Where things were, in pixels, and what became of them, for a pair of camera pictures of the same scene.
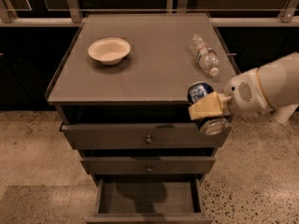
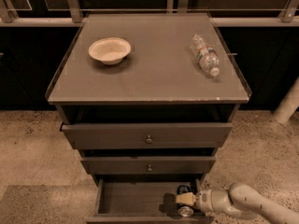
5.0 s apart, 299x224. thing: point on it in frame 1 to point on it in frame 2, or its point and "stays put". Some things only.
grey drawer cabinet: (121, 91) stays put
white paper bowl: (109, 50) stays put
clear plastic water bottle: (208, 59) stays put
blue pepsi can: (211, 126) to (185, 211)
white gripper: (243, 92) to (206, 200)
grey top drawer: (143, 135) stays put
